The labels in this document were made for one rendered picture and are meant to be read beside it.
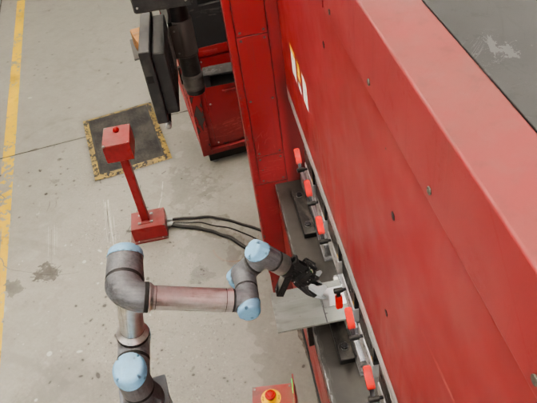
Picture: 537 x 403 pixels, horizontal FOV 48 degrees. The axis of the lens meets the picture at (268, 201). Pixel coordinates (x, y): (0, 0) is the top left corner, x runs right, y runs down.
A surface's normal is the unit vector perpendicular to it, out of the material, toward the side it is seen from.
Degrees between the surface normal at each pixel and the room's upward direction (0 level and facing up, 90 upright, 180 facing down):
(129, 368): 8
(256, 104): 90
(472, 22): 0
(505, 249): 90
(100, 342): 0
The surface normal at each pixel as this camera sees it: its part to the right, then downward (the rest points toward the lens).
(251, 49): 0.15, 0.65
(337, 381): -0.12, -0.74
